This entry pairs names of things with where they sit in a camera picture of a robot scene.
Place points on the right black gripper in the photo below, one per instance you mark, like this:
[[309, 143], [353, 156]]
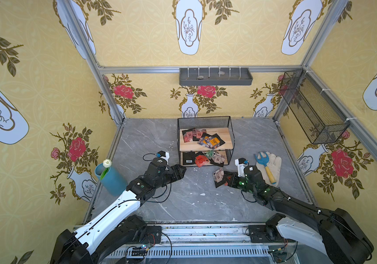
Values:
[[233, 180]]

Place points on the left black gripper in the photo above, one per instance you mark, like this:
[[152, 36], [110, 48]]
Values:
[[170, 170]]

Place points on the red black tea bag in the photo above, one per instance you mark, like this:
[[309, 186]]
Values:
[[230, 179]]

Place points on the orange label tea bag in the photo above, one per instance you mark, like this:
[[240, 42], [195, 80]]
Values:
[[211, 141]]

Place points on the beige floral tea bag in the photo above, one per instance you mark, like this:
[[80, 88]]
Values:
[[218, 177]]

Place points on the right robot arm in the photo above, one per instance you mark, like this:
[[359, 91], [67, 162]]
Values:
[[342, 238]]

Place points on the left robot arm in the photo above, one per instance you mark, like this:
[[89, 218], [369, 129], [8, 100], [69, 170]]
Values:
[[117, 224]]

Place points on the red tea bag lower shelf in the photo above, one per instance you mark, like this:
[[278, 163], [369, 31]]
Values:
[[201, 160]]

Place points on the floral tea bag lower shelf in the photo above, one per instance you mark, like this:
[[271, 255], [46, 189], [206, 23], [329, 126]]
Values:
[[218, 159]]

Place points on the green tea bag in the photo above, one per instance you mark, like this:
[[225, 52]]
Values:
[[209, 154]]

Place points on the pink label tea bag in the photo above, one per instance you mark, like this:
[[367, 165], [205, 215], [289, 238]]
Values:
[[190, 135]]

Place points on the large black barcode packet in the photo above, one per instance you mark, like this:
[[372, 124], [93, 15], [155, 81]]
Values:
[[188, 158]]

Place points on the blue yellow garden fork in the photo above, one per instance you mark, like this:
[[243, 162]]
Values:
[[263, 159]]

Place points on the white work glove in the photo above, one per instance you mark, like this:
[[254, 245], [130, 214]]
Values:
[[274, 164]]

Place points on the teal vase with flower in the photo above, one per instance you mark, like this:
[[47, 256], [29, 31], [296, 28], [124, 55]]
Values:
[[111, 178]]

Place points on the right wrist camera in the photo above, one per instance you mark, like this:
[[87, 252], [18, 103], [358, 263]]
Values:
[[241, 164]]

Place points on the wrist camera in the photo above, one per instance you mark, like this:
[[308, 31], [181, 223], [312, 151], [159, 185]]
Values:
[[241, 164], [164, 155]]

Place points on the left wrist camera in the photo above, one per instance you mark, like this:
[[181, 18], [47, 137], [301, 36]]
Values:
[[164, 155]]

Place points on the black wire mesh shelf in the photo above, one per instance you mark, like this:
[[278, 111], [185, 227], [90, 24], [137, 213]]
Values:
[[221, 125]]

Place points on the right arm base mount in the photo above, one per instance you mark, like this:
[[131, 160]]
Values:
[[264, 234]]

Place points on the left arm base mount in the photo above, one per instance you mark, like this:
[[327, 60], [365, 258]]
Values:
[[152, 234]]

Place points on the grey wall tray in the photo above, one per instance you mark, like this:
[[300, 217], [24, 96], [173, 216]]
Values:
[[215, 76]]

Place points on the black wall mesh basket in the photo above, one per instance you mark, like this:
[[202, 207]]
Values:
[[321, 120]]

